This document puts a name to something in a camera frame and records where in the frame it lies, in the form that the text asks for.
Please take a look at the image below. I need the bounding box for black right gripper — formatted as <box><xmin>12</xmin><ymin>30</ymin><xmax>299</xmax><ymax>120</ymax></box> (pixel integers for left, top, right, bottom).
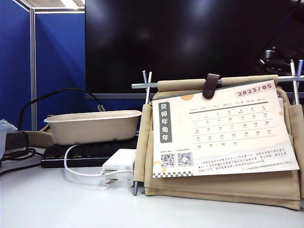
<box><xmin>256</xmin><ymin>48</ymin><xmax>304</xmax><ymax>77</ymax></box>

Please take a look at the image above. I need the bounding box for beige paper lunch box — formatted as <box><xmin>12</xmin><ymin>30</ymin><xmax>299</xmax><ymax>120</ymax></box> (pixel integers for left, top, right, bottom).
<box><xmin>44</xmin><ymin>110</ymin><xmax>142</xmax><ymax>145</ymax></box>

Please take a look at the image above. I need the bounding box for small black box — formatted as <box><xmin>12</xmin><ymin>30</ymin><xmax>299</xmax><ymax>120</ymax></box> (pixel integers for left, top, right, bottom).
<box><xmin>5</xmin><ymin>131</ymin><xmax>30</xmax><ymax>153</ymax></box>

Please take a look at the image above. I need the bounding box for white crumpled paper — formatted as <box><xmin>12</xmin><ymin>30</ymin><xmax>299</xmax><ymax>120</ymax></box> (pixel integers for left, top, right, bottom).
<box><xmin>0</xmin><ymin>118</ymin><xmax>18</xmax><ymax>160</ymax></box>

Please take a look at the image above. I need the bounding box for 2023 calendar card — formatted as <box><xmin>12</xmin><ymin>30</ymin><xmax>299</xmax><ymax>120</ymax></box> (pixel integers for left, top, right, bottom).
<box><xmin>151</xmin><ymin>79</ymin><xmax>300</xmax><ymax>179</ymax></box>

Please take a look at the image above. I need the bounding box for large black monitor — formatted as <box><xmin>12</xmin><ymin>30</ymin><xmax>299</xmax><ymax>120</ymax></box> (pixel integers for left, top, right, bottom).
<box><xmin>85</xmin><ymin>0</ymin><xmax>304</xmax><ymax>100</ymax></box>

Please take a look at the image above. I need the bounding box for beige canvas organizer bag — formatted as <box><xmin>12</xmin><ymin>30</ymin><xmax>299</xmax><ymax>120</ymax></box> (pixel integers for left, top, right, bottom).
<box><xmin>133</xmin><ymin>75</ymin><xmax>304</xmax><ymax>211</ymax></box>

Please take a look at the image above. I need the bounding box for white power adapter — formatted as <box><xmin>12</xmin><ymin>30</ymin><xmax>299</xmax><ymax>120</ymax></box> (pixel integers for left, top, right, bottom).
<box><xmin>101</xmin><ymin>149</ymin><xmax>137</xmax><ymax>188</ymax></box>

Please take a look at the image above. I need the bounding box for black keyboard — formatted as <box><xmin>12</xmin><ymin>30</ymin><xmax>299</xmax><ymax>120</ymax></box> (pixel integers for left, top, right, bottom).
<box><xmin>40</xmin><ymin>136</ymin><xmax>140</xmax><ymax>169</ymax></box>

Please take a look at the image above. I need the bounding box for blue partition panel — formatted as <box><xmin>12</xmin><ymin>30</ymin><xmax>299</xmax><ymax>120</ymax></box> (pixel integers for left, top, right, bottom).
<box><xmin>0</xmin><ymin>0</ymin><xmax>31</xmax><ymax>132</ymax></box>
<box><xmin>34</xmin><ymin>11</ymin><xmax>86</xmax><ymax>131</ymax></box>

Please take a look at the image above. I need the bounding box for beige cloth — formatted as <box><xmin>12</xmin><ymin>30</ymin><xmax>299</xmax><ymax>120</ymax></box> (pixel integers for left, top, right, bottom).
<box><xmin>23</xmin><ymin>114</ymin><xmax>57</xmax><ymax>148</ymax></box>

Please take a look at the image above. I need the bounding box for brown leather snap strap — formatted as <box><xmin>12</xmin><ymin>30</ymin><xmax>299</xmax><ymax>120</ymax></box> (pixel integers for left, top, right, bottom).
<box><xmin>202</xmin><ymin>73</ymin><xmax>220</xmax><ymax>99</ymax></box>

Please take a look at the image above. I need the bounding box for black cable with silver plug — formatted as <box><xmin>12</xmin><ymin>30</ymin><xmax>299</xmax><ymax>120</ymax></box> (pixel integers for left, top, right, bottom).
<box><xmin>18</xmin><ymin>88</ymin><xmax>105</xmax><ymax>131</ymax></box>

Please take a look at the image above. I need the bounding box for white charger cable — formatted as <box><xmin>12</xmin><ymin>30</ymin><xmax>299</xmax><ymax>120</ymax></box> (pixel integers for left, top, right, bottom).
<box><xmin>63</xmin><ymin>144</ymin><xmax>133</xmax><ymax>178</ymax></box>

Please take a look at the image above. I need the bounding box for aluminium partition frame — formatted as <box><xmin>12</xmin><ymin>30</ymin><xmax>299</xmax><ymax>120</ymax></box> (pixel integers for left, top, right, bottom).
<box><xmin>14</xmin><ymin>0</ymin><xmax>86</xmax><ymax>132</ymax></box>

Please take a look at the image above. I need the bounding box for looped black cable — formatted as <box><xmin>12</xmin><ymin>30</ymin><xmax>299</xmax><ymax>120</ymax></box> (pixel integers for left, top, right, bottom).
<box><xmin>0</xmin><ymin>147</ymin><xmax>46</xmax><ymax>165</ymax></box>

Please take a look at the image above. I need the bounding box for straight black cable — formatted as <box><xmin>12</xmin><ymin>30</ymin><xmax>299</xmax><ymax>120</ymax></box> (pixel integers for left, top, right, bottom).
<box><xmin>0</xmin><ymin>162</ymin><xmax>42</xmax><ymax>178</ymax></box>

